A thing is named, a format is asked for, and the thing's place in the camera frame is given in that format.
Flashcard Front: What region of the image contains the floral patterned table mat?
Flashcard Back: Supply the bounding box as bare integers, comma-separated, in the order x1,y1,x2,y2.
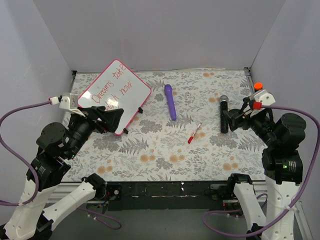
63,70,265,182

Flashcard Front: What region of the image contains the black microphone with grey head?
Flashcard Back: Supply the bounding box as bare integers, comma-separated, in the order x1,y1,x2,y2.
219,95,229,134

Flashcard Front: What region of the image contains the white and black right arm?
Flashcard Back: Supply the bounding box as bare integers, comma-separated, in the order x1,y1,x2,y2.
223,97,307,240

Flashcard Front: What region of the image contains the pink framed whiteboard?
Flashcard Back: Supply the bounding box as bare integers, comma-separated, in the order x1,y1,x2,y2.
78,59,152,136

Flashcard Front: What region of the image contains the white wire whiteboard stand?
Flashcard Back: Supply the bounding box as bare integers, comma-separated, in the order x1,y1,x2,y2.
123,106,144,135

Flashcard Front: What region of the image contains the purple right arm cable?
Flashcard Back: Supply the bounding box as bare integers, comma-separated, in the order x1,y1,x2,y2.
201,103,320,237

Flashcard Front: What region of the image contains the black stick with orange tip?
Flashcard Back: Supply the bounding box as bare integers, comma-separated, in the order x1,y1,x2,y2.
253,82,264,92

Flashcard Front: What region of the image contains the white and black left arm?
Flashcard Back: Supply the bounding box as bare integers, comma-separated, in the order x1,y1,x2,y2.
0,106,124,240

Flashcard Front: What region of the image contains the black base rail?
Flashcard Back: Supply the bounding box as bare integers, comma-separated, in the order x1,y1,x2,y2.
77,181,241,212

